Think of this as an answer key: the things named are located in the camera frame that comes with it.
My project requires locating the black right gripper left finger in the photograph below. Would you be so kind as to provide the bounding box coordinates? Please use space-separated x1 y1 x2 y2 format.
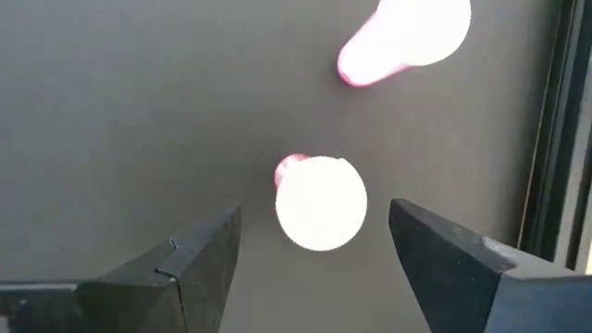
0 206 242 333

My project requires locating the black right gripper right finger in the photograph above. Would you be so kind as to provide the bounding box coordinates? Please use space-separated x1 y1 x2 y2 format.
388 198 592 333

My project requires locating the pink pill bottle white cap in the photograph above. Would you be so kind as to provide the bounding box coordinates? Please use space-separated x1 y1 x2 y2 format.
273 153 369 253
336 0 473 89

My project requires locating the black table mat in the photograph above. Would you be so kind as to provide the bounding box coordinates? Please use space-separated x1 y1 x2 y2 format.
0 0 563 333

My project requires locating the black aluminium table frame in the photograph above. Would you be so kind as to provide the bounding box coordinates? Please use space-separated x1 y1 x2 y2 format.
516 0 592 272

